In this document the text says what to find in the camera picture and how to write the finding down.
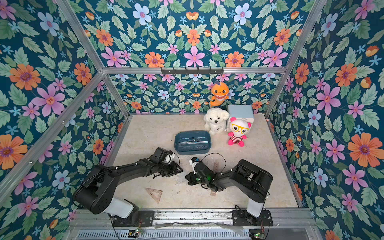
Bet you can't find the light blue cube box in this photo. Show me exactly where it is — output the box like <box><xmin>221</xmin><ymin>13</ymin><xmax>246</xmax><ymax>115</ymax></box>
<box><xmin>226</xmin><ymin>105</ymin><xmax>255</xmax><ymax>132</ymax></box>

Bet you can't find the black wall hook rail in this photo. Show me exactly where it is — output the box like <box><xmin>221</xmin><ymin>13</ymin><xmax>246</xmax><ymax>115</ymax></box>
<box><xmin>161</xmin><ymin>67</ymin><xmax>224</xmax><ymax>75</ymax></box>

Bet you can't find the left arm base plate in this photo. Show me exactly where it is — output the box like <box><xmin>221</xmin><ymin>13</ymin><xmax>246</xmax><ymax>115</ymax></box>
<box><xmin>112</xmin><ymin>210</ymin><xmax>155</xmax><ymax>228</ymax></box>

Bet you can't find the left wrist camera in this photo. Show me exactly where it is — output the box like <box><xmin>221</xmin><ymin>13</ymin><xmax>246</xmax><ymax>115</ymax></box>
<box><xmin>164</xmin><ymin>153</ymin><xmax>176</xmax><ymax>165</ymax></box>

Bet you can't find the orange plush monster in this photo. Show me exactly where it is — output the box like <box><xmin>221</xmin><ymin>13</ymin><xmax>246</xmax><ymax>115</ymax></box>
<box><xmin>210</xmin><ymin>82</ymin><xmax>230</xmax><ymax>108</ymax></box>

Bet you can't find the brown long straight ruler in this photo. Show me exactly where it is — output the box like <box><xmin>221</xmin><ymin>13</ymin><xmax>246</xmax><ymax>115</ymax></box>
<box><xmin>210</xmin><ymin>161</ymin><xmax>219</xmax><ymax>197</ymax></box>

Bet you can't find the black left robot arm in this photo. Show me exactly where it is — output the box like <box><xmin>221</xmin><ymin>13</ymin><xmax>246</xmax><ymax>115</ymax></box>
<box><xmin>73</xmin><ymin>148</ymin><xmax>183</xmax><ymax>219</ymax></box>

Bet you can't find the teal plastic storage box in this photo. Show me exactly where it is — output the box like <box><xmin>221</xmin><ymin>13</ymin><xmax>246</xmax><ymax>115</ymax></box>
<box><xmin>174</xmin><ymin>130</ymin><xmax>212</xmax><ymax>155</ymax></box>

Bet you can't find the clear blue protractor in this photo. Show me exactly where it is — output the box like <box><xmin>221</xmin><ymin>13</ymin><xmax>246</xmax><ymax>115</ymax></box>
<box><xmin>176</xmin><ymin>172</ymin><xmax>188</xmax><ymax>185</ymax></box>

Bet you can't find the pink white plush doll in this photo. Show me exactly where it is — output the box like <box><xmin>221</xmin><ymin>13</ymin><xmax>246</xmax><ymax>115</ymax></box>
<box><xmin>228</xmin><ymin>117</ymin><xmax>252</xmax><ymax>147</ymax></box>

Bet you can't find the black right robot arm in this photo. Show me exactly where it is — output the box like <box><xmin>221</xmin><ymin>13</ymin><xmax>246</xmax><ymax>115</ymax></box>
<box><xmin>185</xmin><ymin>157</ymin><xmax>273</xmax><ymax>218</ymax></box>

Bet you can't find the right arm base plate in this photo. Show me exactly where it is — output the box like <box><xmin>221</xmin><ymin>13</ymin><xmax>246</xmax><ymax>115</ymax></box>
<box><xmin>232</xmin><ymin>210</ymin><xmax>274</xmax><ymax>227</ymax></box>

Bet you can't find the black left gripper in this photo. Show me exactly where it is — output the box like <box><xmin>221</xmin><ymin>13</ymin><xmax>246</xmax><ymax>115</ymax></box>
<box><xmin>157</xmin><ymin>162</ymin><xmax>184</xmax><ymax>178</ymax></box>

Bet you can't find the white plush dog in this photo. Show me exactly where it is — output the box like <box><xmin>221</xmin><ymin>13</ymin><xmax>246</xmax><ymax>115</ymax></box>
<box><xmin>204</xmin><ymin>108</ymin><xmax>230</xmax><ymax>136</ymax></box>

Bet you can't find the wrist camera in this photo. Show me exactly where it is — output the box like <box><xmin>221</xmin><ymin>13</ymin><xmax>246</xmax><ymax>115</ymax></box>
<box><xmin>164</xmin><ymin>153</ymin><xmax>176</xmax><ymax>165</ymax></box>
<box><xmin>189</xmin><ymin>157</ymin><xmax>200</xmax><ymax>175</ymax></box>

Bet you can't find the brown triangle ruler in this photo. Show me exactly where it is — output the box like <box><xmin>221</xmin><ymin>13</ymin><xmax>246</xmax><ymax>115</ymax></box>
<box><xmin>145</xmin><ymin>188</ymin><xmax>163</xmax><ymax>204</ymax></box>

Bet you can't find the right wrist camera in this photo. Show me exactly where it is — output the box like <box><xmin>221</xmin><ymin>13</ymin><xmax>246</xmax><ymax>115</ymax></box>
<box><xmin>189</xmin><ymin>157</ymin><xmax>200</xmax><ymax>175</ymax></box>

